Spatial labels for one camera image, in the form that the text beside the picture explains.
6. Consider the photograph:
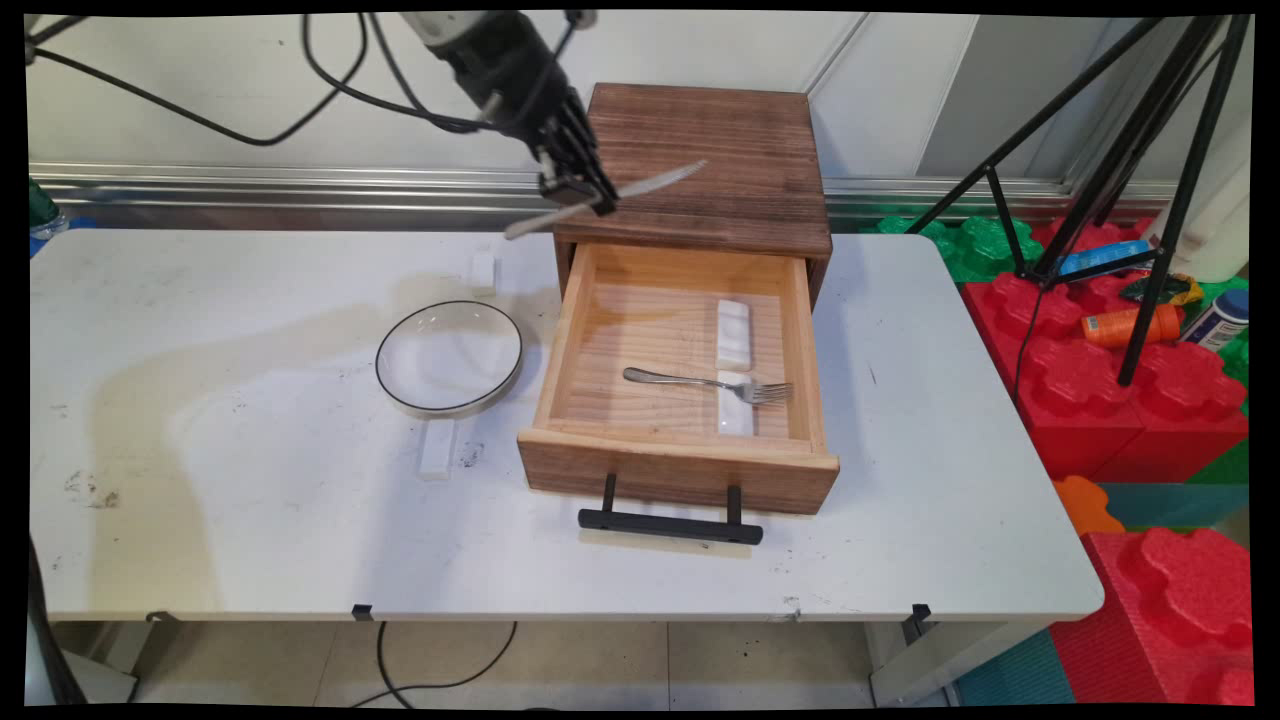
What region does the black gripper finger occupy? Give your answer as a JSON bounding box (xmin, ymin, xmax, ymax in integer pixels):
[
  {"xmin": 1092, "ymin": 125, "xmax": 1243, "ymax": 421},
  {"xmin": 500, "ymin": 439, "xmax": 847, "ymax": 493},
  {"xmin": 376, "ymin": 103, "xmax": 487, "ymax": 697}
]
[
  {"xmin": 555, "ymin": 88, "xmax": 621, "ymax": 214},
  {"xmin": 535, "ymin": 125, "xmax": 606, "ymax": 214}
]

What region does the silver table knife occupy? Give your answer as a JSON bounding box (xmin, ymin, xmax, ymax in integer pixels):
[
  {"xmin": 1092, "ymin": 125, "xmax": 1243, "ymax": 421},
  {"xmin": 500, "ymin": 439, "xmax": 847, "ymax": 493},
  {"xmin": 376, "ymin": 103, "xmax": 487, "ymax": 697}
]
[{"xmin": 503, "ymin": 159, "xmax": 709, "ymax": 241}]

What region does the white bottle with blue cap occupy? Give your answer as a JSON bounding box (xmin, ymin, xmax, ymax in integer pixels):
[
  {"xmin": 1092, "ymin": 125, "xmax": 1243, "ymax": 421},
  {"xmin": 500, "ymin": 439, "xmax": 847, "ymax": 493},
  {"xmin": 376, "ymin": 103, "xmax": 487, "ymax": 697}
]
[{"xmin": 1180, "ymin": 288, "xmax": 1251, "ymax": 353}]

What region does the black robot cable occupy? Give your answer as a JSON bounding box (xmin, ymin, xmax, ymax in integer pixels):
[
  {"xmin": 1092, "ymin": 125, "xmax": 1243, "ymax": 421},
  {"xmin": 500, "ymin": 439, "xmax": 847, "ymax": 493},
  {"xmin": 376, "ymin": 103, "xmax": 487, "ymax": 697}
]
[{"xmin": 28, "ymin": 12, "xmax": 586, "ymax": 148}]

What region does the light wooden drawer, black handle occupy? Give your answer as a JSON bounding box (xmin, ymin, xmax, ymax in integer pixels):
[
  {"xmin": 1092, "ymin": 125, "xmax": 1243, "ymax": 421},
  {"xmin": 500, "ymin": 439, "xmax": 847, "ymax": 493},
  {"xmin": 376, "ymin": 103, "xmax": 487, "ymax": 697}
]
[{"xmin": 517, "ymin": 240, "xmax": 841, "ymax": 547}]

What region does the black tripod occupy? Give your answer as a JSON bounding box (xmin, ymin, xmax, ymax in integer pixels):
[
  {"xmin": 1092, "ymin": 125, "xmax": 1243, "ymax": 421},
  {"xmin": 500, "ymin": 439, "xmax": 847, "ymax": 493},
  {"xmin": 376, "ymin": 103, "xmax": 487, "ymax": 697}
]
[{"xmin": 905, "ymin": 14, "xmax": 1253, "ymax": 388}]

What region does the silver fork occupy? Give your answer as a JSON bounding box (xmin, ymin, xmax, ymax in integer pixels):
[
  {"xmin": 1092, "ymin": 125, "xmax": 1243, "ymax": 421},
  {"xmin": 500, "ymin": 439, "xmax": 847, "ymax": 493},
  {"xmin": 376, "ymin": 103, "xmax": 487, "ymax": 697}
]
[{"xmin": 623, "ymin": 367, "xmax": 795, "ymax": 406}]

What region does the green foam block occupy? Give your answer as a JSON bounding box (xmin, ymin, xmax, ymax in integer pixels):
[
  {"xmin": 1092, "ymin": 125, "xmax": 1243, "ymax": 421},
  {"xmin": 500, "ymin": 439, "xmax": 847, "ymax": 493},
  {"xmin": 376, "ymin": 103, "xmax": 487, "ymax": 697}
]
[{"xmin": 865, "ymin": 215, "xmax": 1046, "ymax": 284}]

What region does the teal floor mat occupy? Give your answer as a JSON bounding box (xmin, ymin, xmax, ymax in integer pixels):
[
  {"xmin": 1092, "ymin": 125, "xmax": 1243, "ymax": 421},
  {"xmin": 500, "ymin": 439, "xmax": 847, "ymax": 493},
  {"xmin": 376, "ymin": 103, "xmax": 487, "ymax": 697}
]
[{"xmin": 950, "ymin": 628, "xmax": 1079, "ymax": 707}]

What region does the orange bottle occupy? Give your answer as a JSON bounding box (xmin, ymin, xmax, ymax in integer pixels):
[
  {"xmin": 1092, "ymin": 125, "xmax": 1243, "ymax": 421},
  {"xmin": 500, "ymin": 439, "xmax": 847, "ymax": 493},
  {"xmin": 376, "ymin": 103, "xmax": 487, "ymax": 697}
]
[{"xmin": 1081, "ymin": 303, "xmax": 1185, "ymax": 350}]

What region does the blue tube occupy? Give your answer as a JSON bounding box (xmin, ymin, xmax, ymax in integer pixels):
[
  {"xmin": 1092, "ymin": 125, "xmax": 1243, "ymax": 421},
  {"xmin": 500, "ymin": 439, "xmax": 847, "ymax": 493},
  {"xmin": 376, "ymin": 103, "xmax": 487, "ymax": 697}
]
[{"xmin": 1057, "ymin": 240, "xmax": 1153, "ymax": 279}]

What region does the white plastic container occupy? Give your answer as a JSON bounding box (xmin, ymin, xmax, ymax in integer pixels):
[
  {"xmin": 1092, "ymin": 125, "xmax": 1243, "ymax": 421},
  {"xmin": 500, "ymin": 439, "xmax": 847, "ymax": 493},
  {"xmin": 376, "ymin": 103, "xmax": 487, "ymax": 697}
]
[{"xmin": 1150, "ymin": 160, "xmax": 1253, "ymax": 284}]

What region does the dark wooden drawer cabinet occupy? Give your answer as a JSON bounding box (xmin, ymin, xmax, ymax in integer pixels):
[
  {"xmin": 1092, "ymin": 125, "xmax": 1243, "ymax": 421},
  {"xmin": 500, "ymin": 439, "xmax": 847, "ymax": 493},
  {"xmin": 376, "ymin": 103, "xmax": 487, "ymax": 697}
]
[{"xmin": 553, "ymin": 82, "xmax": 834, "ymax": 311}]

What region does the white plate with black rim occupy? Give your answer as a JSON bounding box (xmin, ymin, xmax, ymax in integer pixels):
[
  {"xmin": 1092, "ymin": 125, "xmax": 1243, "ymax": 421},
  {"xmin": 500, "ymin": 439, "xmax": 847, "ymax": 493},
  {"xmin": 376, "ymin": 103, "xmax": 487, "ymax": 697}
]
[{"xmin": 375, "ymin": 300, "xmax": 524, "ymax": 414}]

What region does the dark green yellow packet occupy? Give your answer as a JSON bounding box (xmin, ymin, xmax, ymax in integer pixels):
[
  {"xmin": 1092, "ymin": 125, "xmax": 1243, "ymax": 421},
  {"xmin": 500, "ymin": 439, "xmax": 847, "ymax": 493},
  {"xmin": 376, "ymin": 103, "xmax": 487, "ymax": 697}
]
[{"xmin": 1120, "ymin": 272, "xmax": 1206, "ymax": 306}]

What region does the orange foam piece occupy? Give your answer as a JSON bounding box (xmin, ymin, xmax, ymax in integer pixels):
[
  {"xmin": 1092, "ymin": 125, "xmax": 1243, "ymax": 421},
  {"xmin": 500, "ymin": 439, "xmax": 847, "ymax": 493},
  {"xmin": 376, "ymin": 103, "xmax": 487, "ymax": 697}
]
[{"xmin": 1052, "ymin": 475, "xmax": 1126, "ymax": 536}]

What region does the black floor cable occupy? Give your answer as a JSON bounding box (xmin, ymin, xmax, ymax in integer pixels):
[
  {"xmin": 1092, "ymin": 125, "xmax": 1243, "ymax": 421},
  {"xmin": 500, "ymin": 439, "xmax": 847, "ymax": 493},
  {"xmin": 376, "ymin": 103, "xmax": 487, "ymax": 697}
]
[{"xmin": 345, "ymin": 620, "xmax": 519, "ymax": 709}]

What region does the metal wall rail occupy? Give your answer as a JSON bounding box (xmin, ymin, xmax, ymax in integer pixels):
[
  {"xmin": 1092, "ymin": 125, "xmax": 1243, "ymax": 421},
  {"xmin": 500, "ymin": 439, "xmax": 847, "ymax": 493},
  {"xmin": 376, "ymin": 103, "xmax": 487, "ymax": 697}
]
[{"xmin": 28, "ymin": 160, "xmax": 1181, "ymax": 233}]

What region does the green bottle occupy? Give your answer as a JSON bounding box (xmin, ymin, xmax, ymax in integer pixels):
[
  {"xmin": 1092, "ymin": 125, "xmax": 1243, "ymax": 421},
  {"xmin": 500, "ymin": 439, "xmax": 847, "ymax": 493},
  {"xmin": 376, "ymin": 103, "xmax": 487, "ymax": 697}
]
[{"xmin": 28, "ymin": 178, "xmax": 63, "ymax": 241}]

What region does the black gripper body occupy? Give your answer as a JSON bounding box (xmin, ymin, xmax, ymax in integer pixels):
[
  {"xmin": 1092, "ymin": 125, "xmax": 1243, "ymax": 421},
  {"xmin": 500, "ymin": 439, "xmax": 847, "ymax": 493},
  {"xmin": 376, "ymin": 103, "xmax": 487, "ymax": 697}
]
[{"xmin": 428, "ymin": 12, "xmax": 576, "ymax": 136}]

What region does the large red foam block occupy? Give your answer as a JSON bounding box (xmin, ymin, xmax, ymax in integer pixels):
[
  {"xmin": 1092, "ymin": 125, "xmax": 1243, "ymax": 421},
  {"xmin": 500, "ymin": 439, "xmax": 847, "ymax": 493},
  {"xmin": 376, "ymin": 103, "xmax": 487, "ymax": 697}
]
[
  {"xmin": 1050, "ymin": 527, "xmax": 1256, "ymax": 706},
  {"xmin": 962, "ymin": 218, "xmax": 1251, "ymax": 485}
]

